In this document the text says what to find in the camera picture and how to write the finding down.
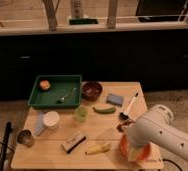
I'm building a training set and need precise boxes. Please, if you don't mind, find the green cucumber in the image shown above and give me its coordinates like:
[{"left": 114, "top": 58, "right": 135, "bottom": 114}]
[{"left": 92, "top": 107, "right": 116, "bottom": 114}]

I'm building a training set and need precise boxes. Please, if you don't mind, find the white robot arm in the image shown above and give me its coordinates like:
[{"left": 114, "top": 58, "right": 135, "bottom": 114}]
[{"left": 124, "top": 104, "right": 188, "bottom": 162}]

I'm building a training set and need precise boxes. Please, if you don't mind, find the orange bowl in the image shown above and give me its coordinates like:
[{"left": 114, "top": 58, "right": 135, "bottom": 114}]
[{"left": 119, "top": 135, "right": 151, "bottom": 162}]

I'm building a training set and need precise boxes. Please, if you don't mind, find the yellow banana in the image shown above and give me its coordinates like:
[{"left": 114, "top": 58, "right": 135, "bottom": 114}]
[{"left": 85, "top": 142, "right": 111, "bottom": 155}]

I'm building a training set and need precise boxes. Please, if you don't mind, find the black cable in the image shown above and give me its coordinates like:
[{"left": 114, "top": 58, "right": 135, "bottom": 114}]
[{"left": 162, "top": 158, "right": 185, "bottom": 171}]

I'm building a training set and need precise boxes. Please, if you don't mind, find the green base object on shelf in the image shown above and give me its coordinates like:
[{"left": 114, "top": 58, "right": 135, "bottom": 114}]
[{"left": 69, "top": 18, "right": 99, "bottom": 25}]

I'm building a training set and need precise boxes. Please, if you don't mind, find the white round container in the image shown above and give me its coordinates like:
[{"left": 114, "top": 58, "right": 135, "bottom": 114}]
[{"left": 43, "top": 111, "right": 60, "bottom": 129}]

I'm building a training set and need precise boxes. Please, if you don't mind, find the green plastic cup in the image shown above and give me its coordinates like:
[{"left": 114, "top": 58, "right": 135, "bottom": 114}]
[{"left": 74, "top": 106, "right": 88, "bottom": 122}]

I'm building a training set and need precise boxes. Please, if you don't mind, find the light blue spatula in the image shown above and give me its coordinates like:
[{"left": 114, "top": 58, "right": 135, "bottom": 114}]
[{"left": 34, "top": 113, "right": 46, "bottom": 136}]

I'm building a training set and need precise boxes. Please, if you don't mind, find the dark purple bowl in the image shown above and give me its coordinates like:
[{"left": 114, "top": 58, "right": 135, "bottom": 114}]
[{"left": 82, "top": 81, "right": 103, "bottom": 101}]

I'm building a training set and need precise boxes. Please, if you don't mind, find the white handled brush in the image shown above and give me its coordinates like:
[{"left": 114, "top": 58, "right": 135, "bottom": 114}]
[{"left": 119, "top": 92, "right": 139, "bottom": 120}]

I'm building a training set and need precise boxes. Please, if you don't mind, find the green plastic tray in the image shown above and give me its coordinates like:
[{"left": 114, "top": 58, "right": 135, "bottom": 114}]
[{"left": 28, "top": 75, "right": 82, "bottom": 109}]

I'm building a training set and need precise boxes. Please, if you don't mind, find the orange fruit in tray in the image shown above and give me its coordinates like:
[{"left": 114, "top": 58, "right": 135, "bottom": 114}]
[{"left": 39, "top": 80, "right": 51, "bottom": 91}]

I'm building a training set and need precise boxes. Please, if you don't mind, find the wooden table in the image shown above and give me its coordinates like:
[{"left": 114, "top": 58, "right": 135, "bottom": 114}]
[{"left": 11, "top": 82, "right": 163, "bottom": 171}]

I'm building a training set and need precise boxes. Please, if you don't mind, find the metal cup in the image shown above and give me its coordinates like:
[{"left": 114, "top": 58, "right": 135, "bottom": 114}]
[{"left": 17, "top": 130, "right": 34, "bottom": 148}]

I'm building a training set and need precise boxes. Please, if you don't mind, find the brown grape bunch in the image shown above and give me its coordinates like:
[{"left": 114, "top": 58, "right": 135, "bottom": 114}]
[{"left": 116, "top": 119, "right": 135, "bottom": 132}]

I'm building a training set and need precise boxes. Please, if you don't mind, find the black pole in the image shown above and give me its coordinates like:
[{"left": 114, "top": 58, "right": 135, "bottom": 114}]
[{"left": 0, "top": 122, "right": 12, "bottom": 171}]

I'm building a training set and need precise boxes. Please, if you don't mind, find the blue sponge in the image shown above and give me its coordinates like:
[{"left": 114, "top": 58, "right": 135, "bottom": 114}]
[{"left": 106, "top": 94, "right": 124, "bottom": 106}]

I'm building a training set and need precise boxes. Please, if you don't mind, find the whiteboard eraser block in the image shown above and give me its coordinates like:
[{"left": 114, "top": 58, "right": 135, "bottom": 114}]
[{"left": 62, "top": 131, "right": 86, "bottom": 154}]

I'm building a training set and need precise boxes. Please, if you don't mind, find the metal spoon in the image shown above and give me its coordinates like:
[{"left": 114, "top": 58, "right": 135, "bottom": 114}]
[{"left": 58, "top": 87, "right": 77, "bottom": 103}]

